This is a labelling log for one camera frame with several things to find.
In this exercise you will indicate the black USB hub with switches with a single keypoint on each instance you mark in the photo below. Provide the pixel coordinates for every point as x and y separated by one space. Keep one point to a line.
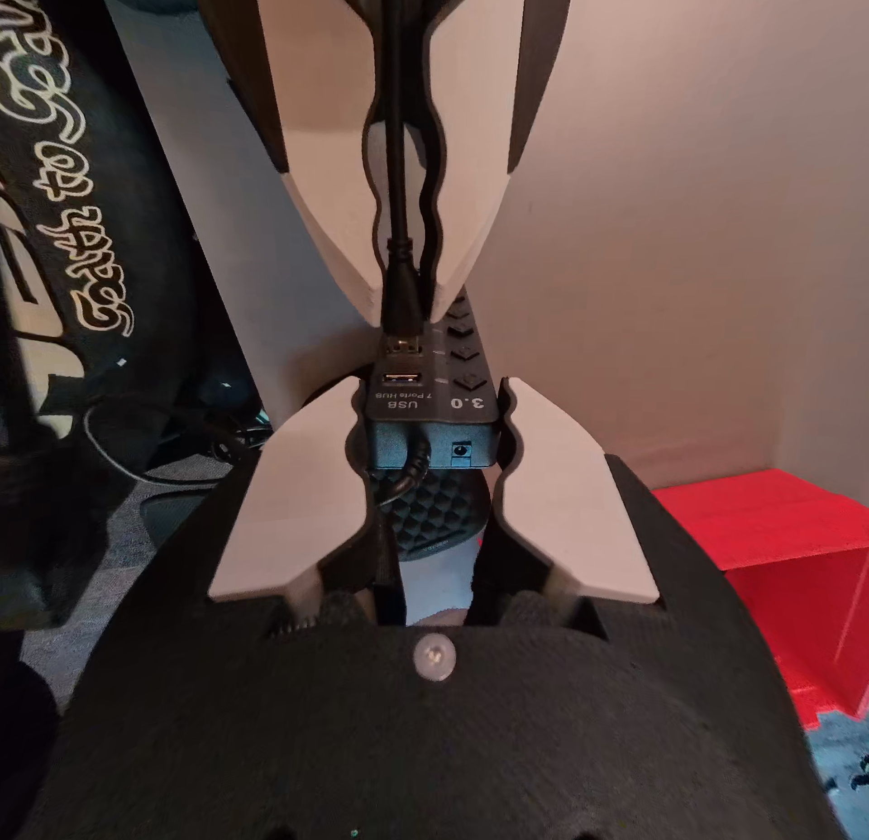
434 436

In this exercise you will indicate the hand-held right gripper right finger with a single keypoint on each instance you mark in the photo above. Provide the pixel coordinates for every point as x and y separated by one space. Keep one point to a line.
577 514

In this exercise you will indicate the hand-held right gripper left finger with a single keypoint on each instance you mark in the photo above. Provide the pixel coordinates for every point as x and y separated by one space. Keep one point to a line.
292 514

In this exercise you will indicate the person's black printed shirt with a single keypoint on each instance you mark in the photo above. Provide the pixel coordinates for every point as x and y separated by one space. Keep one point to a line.
102 242

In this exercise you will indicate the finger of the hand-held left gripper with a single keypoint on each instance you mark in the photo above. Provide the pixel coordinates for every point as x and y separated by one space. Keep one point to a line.
319 107
478 107

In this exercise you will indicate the red plastic bin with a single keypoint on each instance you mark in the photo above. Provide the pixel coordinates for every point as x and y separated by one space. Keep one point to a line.
781 568

